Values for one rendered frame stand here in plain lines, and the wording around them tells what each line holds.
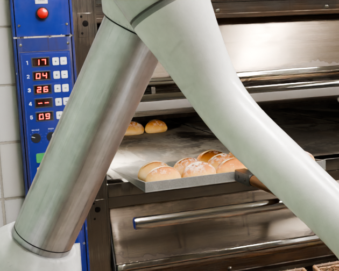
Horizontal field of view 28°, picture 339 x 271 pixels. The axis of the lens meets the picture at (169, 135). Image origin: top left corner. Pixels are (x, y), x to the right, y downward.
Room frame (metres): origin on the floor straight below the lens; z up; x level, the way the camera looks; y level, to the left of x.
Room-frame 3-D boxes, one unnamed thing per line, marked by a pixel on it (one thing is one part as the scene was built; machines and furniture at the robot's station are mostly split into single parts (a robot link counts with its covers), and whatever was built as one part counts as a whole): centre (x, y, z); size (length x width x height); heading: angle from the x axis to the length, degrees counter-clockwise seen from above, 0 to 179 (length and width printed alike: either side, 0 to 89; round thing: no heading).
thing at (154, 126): (2.84, 0.06, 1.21); 0.10 x 0.07 x 0.06; 112
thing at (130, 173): (1.98, -0.13, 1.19); 0.55 x 0.36 x 0.03; 109
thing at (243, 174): (1.77, -0.20, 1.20); 0.09 x 0.04 x 0.03; 19
